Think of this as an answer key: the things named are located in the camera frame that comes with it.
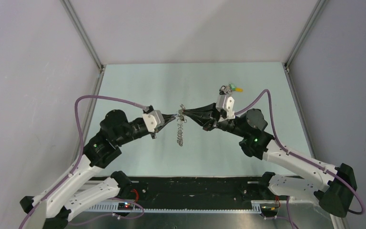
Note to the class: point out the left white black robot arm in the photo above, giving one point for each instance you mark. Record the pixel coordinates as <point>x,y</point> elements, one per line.
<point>58,205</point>

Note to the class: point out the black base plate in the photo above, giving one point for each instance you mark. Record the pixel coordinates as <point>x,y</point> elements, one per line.
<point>196,193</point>

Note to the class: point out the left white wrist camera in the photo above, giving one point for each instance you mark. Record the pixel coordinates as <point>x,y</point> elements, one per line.
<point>153,120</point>

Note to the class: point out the right aluminium frame post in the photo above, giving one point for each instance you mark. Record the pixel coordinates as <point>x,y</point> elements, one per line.
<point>307,28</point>

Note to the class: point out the aluminium frame post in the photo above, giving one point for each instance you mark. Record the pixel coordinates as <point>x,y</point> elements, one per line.
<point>78,25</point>
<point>307,28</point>

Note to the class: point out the right small circuit board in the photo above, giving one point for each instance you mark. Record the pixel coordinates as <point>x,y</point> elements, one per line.
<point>268,209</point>

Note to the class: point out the left aluminium frame post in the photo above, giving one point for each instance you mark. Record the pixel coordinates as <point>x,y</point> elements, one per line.
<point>78,25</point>

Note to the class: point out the left small circuit board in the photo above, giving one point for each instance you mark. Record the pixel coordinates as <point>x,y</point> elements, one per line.
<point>125,206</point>

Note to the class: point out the bunch of coloured keys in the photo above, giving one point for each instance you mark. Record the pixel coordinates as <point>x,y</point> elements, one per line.
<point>229,89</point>

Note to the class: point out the small circuit board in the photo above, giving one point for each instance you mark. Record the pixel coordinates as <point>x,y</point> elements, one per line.
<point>125,206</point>
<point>268,209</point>

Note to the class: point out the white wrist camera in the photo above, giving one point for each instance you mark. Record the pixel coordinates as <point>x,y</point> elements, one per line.
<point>153,120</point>
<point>224,106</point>

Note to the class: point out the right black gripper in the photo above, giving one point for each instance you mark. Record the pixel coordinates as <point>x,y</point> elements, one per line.
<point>206,116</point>

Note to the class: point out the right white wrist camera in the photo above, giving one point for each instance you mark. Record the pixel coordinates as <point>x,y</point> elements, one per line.
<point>224,106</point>

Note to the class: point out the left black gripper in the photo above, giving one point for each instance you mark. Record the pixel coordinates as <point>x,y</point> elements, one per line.
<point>167,118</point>

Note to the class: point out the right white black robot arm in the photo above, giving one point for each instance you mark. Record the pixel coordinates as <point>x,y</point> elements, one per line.
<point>331,187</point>

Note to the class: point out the large silver keyring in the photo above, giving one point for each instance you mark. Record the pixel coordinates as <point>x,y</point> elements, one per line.
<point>180,121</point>

